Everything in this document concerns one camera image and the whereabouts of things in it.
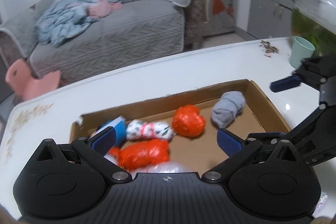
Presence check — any orange plastic bundle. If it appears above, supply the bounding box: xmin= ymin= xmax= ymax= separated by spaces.
xmin=171 ymin=105 xmax=206 ymax=138
xmin=108 ymin=139 xmax=170 ymax=170

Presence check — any brown cardboard box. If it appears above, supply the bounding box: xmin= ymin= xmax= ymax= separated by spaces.
xmin=69 ymin=78 xmax=292 ymax=175

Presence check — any clear plastic wrapped bundle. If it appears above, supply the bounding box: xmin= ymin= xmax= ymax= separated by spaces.
xmin=130 ymin=161 xmax=191 ymax=177

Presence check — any green plastic cup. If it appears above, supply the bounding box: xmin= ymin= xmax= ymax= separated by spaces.
xmin=289 ymin=36 xmax=315 ymax=69

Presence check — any blue white striped sock bundle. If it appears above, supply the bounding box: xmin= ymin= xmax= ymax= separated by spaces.
xmin=94 ymin=116 xmax=126 ymax=148

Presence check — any light blue blanket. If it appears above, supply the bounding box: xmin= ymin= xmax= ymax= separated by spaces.
xmin=35 ymin=0 xmax=123 ymax=47

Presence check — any glass fish tank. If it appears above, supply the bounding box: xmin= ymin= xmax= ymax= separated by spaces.
xmin=291 ymin=0 xmax=336 ymax=56

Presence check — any grey sock bundle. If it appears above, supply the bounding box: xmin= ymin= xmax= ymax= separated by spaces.
xmin=211 ymin=91 xmax=245 ymax=128

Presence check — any white green leaf sock bundle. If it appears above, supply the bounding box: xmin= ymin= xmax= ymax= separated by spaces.
xmin=126 ymin=119 xmax=175 ymax=140

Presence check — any grey sofa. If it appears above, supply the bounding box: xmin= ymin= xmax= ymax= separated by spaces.
xmin=1 ymin=0 xmax=209 ymax=84

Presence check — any pink plastic child chair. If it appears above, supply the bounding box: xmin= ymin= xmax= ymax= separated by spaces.
xmin=5 ymin=59 xmax=61 ymax=101

